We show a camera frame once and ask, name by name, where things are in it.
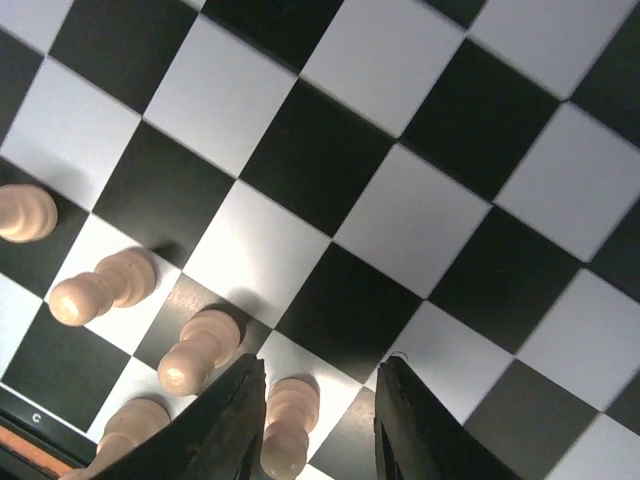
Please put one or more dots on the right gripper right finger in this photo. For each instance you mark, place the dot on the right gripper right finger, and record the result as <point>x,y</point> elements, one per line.
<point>416,437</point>

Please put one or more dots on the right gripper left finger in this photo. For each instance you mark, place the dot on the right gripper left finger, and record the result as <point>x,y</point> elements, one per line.
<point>215,437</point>

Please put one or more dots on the light wooden chess queen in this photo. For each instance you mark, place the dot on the light wooden chess queen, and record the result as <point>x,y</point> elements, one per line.
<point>134,423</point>

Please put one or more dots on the light wooden pawn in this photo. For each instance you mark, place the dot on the light wooden pawn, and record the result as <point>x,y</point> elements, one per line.
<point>207,341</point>
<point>28,213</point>
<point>292,412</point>
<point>121,280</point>

